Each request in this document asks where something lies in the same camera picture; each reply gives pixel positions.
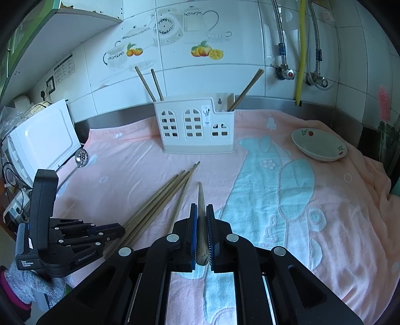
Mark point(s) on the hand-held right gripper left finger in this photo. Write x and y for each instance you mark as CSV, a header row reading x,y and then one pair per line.
x,y
193,237

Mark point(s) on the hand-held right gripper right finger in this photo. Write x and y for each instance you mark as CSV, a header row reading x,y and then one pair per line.
x,y
212,237

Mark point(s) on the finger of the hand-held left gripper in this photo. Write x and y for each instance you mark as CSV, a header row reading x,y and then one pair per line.
x,y
72,224
109,231

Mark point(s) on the brown wooden chopstick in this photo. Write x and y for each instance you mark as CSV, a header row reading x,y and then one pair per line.
x,y
247,89
202,225
157,86

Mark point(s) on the pile of wooden chopsticks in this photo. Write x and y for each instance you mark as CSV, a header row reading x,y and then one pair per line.
x,y
156,203

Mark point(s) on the white plastic utensil holder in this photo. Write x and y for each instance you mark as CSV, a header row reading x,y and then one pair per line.
x,y
178,140

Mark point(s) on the two chopsticks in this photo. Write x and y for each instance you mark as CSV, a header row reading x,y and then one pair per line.
x,y
145,84

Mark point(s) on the person's left hand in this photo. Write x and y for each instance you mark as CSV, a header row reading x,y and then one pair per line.
x,y
37,281

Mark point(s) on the white power strip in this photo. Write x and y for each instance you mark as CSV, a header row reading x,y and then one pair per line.
x,y
15,204

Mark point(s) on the metal slotted ladle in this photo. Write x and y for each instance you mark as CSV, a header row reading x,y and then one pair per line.
x,y
82,156

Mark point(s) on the pink printed towel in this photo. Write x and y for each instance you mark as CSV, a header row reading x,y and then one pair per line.
x,y
281,218

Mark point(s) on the white microwave oven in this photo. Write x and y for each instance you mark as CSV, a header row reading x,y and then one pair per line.
x,y
47,140

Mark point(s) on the flower print ceramic dish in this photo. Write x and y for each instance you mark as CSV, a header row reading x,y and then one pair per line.
x,y
315,147

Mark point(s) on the metal angle valve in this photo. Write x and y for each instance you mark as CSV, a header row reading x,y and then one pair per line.
x,y
317,81
286,73

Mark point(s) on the pink bottle brush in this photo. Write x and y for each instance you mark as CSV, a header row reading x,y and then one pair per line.
x,y
384,103

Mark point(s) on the black wall socket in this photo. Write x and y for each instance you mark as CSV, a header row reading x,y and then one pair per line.
x,y
51,84

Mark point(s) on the black and white wall label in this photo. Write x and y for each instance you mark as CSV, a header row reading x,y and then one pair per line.
x,y
64,68

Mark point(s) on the white wall cabinet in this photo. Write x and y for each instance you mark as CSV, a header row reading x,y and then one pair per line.
x,y
47,31

